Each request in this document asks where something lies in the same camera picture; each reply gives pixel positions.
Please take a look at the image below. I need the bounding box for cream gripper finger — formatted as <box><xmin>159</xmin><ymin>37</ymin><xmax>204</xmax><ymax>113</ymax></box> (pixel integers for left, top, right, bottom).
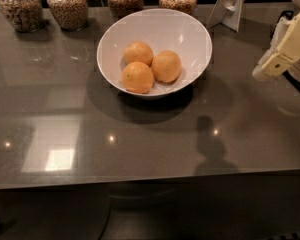
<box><xmin>252</xmin><ymin>16</ymin><xmax>289</xmax><ymax>81</ymax></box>
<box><xmin>261</xmin><ymin>13</ymin><xmax>300</xmax><ymax>77</ymax></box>

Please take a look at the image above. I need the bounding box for orange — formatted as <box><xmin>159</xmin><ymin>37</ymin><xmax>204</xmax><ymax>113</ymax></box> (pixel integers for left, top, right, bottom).
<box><xmin>123</xmin><ymin>41</ymin><xmax>154</xmax><ymax>66</ymax></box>
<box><xmin>122</xmin><ymin>62</ymin><xmax>154</xmax><ymax>94</ymax></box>
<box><xmin>152</xmin><ymin>50</ymin><xmax>182</xmax><ymax>83</ymax></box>

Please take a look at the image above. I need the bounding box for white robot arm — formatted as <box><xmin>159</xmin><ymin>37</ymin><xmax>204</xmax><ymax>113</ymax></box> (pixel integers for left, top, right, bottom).
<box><xmin>252</xmin><ymin>0</ymin><xmax>300</xmax><ymax>81</ymax></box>

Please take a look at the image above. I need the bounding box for white ceramic bowl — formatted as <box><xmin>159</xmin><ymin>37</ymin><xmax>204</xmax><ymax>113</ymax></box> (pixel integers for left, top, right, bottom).
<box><xmin>96</xmin><ymin>9</ymin><xmax>212</xmax><ymax>99</ymax></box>

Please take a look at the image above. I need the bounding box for white folded card stand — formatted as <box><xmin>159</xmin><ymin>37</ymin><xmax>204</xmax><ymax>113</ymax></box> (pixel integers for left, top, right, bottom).
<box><xmin>206</xmin><ymin>0</ymin><xmax>245</xmax><ymax>32</ymax></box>

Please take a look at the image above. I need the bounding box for glass jar far left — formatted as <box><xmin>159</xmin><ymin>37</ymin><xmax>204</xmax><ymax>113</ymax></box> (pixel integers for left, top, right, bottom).
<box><xmin>0</xmin><ymin>0</ymin><xmax>44</xmax><ymax>33</ymax></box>

